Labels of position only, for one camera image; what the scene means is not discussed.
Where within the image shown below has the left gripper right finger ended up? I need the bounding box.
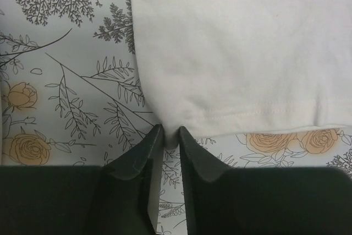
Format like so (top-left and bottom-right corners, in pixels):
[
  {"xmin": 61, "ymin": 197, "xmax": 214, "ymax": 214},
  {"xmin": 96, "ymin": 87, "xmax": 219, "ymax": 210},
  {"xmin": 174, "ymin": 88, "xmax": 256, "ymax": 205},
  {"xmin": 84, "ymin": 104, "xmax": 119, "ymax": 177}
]
[{"xmin": 178, "ymin": 127, "xmax": 351, "ymax": 234}]

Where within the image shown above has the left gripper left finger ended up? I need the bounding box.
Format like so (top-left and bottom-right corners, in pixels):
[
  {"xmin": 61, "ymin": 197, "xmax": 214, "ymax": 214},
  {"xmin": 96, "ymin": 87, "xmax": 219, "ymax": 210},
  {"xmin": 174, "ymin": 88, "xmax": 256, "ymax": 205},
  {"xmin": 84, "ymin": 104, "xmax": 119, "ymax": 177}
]
[{"xmin": 1, "ymin": 125, "xmax": 163, "ymax": 234}]

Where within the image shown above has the white t shirt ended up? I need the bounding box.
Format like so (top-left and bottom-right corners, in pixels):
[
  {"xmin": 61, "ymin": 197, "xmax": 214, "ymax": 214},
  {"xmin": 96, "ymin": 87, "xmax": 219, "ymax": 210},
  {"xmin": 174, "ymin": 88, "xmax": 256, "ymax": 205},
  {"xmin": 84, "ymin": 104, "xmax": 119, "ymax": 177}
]
[{"xmin": 131, "ymin": 0, "xmax": 351, "ymax": 149}]

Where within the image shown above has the floral table cloth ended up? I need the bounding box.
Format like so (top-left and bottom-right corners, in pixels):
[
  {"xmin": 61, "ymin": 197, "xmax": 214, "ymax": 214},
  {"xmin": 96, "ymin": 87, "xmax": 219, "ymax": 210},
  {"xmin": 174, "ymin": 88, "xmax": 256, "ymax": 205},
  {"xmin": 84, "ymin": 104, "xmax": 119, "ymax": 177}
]
[{"xmin": 1, "ymin": 0, "xmax": 351, "ymax": 234}]

